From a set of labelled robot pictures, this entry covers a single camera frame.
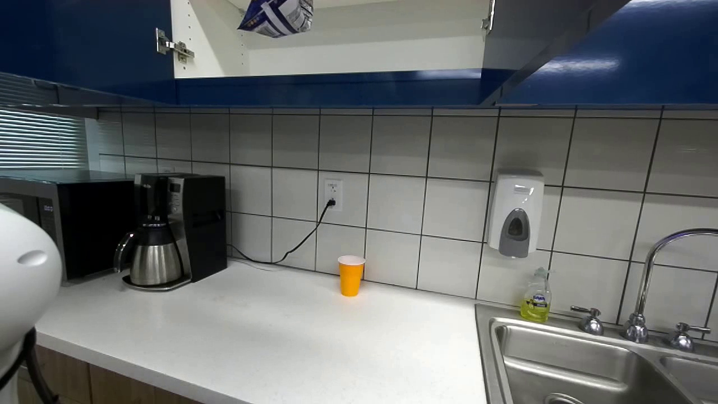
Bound orange paper cup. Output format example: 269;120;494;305
340;256;367;295

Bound stainless steel sink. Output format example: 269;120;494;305
475;302;718;404

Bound blue cupboard door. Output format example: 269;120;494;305
496;0;718;107
0;0;175;105

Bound chrome faucet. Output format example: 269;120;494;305
568;226;718;353

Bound black microwave oven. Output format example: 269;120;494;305
0;170;135;280

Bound dish soap bottle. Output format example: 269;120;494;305
519;266;551;323

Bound white wall soap dispenser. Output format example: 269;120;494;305
490;172;545;258

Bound blue upper cupboard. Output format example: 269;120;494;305
169;0;516;107

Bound wooden lower cabinet drawers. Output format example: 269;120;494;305
36;347;199;404

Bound black power cord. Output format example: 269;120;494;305
228;198;340;266

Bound blue chips packet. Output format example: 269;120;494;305
240;0;315;37

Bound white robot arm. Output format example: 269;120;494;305
0;207;63;404

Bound white wall outlet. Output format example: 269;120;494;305
324;177;344;212

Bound steel black coffee maker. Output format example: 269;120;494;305
121;172;228;290

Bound steel coffee carafe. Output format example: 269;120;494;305
114;221;185;286

